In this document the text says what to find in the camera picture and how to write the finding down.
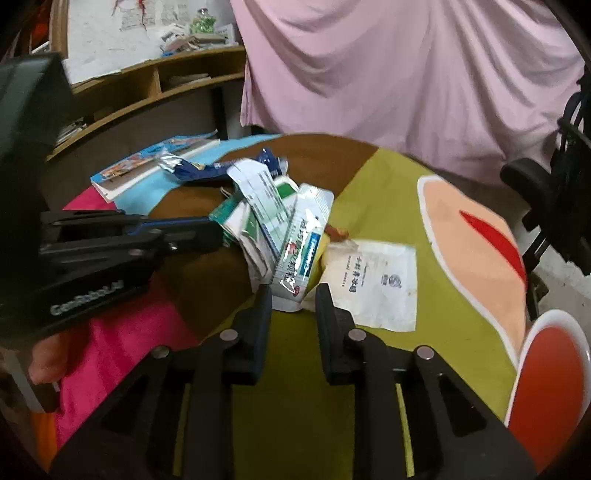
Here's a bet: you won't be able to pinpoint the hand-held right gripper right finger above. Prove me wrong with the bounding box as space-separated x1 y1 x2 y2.
316 283 537 480

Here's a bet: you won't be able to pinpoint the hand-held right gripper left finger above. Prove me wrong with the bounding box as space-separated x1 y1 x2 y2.
50 284 273 480

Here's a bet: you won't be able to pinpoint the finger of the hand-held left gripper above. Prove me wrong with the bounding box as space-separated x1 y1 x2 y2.
38 224 226 278
41 209 215 237

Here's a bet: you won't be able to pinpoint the blue foil wrapper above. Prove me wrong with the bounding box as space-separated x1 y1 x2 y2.
159 147 291 183

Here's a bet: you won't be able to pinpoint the silver pouch with red print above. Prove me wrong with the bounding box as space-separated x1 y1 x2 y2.
270 183 335 313

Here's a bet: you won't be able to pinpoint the brown apple peel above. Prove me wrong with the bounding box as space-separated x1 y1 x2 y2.
323 223 352 244

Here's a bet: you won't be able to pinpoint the green and white packet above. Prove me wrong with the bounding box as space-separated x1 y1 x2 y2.
209 179 296 283

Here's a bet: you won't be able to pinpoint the person's left hand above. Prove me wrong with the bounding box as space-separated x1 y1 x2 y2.
27 333 71 385

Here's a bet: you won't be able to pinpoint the white paper sachet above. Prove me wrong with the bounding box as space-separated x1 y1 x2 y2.
321 239 419 333

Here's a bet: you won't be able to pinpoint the colourful picture book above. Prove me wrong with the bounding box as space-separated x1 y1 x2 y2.
89 130 222 202

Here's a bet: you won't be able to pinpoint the white printed paper wrapper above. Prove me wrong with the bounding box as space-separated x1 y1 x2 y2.
226 158 296 206

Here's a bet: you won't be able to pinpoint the wooden shelf desk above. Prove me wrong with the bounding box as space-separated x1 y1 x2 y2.
45 44 248 163

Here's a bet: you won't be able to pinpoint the red hanging decoration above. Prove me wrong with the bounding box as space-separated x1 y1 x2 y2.
112 0 154 20

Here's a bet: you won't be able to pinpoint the pile of books and papers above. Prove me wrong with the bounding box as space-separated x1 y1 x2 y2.
158 21 237 55

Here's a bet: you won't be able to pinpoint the green glass jar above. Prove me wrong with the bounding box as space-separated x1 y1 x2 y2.
191 8 218 34

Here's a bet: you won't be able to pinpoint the black office chair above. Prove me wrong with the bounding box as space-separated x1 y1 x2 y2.
500 69 591 320

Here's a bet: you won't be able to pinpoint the red white-rimmed object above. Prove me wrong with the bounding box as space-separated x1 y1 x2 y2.
503 308 591 472

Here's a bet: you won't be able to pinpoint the pink hanging cloth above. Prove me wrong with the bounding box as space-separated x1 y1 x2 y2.
229 0 586 175

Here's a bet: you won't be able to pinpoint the wooden picture frame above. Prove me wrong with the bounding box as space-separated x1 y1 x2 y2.
28 0 71 60

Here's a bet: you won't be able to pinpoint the wall calendar sheets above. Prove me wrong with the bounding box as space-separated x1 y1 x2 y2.
119 0 185 32

